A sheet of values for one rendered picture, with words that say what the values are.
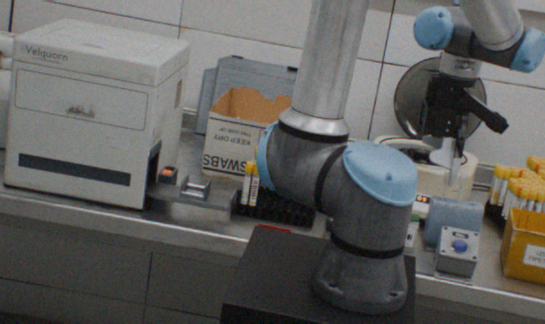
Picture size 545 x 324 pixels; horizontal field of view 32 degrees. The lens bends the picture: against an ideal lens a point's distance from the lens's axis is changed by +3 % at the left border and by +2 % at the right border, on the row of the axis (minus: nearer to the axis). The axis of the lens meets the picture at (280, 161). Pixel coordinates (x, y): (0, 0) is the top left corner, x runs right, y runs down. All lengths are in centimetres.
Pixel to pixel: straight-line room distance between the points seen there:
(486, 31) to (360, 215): 38
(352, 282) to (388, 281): 6
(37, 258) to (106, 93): 98
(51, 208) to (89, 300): 87
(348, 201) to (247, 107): 99
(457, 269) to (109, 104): 73
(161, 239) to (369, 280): 54
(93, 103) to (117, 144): 9
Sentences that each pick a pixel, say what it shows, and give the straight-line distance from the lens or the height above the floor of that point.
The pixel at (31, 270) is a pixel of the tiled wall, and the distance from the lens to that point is 275.
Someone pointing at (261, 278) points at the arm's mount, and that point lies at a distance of 151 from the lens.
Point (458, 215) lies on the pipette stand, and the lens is 192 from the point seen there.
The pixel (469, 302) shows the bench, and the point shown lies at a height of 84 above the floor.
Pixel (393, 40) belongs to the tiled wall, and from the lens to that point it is 237.
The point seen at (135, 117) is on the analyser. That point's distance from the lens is 183.
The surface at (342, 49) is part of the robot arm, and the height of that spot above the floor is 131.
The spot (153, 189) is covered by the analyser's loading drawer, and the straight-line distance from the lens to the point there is 189.
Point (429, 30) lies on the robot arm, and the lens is 171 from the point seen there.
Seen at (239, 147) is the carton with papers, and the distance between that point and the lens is 211.
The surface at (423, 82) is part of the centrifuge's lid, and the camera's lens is 235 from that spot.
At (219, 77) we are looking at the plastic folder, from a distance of 243.
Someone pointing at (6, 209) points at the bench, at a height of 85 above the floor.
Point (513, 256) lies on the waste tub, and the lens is 188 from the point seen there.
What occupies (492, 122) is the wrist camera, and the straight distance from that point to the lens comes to 187.
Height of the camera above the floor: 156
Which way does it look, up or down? 17 degrees down
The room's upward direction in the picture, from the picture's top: 9 degrees clockwise
